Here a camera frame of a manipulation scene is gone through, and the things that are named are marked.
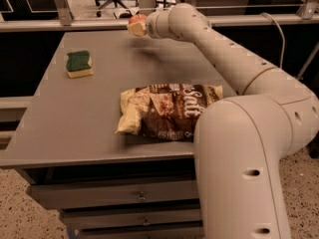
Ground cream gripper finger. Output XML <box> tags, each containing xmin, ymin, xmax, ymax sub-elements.
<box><xmin>128</xmin><ymin>22</ymin><xmax>147</xmax><ymax>37</ymax></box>

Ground red apple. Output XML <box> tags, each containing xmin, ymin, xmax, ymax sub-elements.
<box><xmin>129</xmin><ymin>14</ymin><xmax>147</xmax><ymax>24</ymax></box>

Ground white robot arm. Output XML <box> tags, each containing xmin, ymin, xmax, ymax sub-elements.
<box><xmin>128</xmin><ymin>3</ymin><xmax>319</xmax><ymax>239</ymax></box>

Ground green and yellow sponge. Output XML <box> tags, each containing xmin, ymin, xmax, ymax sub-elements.
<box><xmin>66</xmin><ymin>50</ymin><xmax>94</xmax><ymax>79</ymax></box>

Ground brown chip bag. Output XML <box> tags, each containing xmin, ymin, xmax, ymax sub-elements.
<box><xmin>117</xmin><ymin>84</ymin><xmax>223</xmax><ymax>141</ymax></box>

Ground grey drawer cabinet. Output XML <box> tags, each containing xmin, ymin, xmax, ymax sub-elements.
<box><xmin>0</xmin><ymin>31</ymin><xmax>235</xmax><ymax>239</ymax></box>

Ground grey metal railing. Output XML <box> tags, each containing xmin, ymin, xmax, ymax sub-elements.
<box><xmin>0</xmin><ymin>13</ymin><xmax>319</xmax><ymax>32</ymax></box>

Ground top drawer knob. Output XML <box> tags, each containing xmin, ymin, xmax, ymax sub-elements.
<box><xmin>137</xmin><ymin>191</ymin><xmax>147</xmax><ymax>202</ymax></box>

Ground drawer knob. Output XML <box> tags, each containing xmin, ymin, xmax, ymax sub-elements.
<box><xmin>137</xmin><ymin>191</ymin><xmax>147</xmax><ymax>202</ymax></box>
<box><xmin>143</xmin><ymin>218</ymin><xmax>150</xmax><ymax>226</ymax></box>

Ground white cable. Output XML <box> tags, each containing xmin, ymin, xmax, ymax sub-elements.
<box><xmin>259</xmin><ymin>12</ymin><xmax>287</xmax><ymax>70</ymax></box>

